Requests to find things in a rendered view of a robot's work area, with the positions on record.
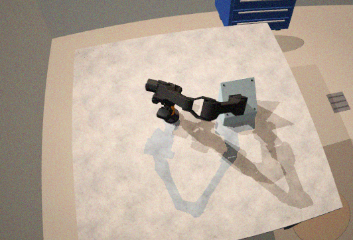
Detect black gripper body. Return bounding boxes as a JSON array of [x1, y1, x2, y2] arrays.
[[156, 86, 182, 121]]

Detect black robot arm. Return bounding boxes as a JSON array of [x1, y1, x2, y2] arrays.
[[145, 78, 248, 122]]

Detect grey round pedestal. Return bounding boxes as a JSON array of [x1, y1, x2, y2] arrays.
[[164, 109, 179, 124]]

